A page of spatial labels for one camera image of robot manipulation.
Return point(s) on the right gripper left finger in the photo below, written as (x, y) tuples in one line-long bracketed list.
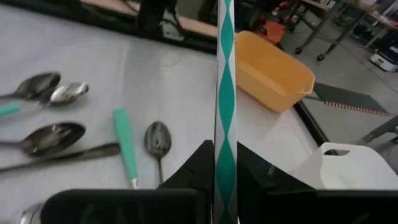
[(192, 186)]

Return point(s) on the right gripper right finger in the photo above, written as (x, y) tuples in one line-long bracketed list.
[(264, 193)]

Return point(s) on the black spoon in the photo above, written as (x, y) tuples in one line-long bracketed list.
[(158, 140), (93, 152), (37, 85), (53, 138)]

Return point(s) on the green white patterned spoon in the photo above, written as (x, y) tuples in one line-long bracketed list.
[(226, 93)]

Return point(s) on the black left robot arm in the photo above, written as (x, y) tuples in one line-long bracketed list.
[(152, 15)]

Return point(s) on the white plastic bin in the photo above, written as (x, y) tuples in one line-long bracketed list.
[(357, 171)]

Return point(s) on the orange plastic bin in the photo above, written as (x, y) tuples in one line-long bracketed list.
[(273, 71)]

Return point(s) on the hazard striped floor mat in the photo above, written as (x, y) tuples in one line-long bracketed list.
[(348, 98)]

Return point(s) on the light wooden side board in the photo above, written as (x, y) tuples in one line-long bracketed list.
[(199, 26)]

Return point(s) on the orange vacuum cleaner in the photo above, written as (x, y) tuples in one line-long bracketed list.
[(272, 31)]

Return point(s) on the wheeled metal table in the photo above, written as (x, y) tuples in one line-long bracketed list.
[(311, 33)]

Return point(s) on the white wheeled machine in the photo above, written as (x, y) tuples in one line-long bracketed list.
[(385, 60)]

